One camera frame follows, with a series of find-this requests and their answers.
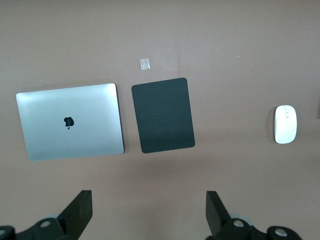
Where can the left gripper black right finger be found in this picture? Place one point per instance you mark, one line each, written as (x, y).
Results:
(220, 222)

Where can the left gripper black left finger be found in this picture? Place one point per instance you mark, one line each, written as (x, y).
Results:
(72, 220)

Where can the white computer mouse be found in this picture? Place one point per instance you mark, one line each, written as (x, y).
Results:
(286, 127)

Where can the black mouse pad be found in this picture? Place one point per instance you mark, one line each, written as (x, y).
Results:
(162, 117)

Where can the silver closed laptop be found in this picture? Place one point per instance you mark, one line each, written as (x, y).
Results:
(87, 130)

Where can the clear tape piece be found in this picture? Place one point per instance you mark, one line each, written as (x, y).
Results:
(145, 64)

